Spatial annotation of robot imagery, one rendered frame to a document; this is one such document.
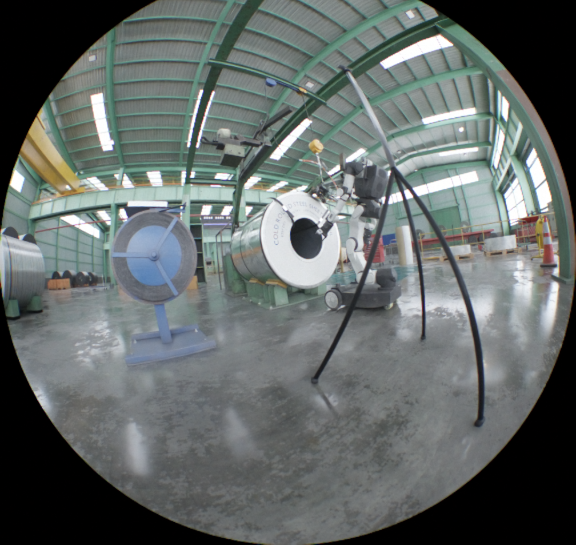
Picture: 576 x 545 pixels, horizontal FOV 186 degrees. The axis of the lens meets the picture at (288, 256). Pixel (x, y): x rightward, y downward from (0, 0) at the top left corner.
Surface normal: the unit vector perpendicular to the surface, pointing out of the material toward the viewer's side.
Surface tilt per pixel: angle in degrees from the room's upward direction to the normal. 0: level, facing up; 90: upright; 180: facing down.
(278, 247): 90
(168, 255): 90
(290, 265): 90
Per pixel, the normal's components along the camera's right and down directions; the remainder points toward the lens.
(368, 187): -0.89, 0.02
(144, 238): 0.68, -0.10
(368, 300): -0.57, 0.03
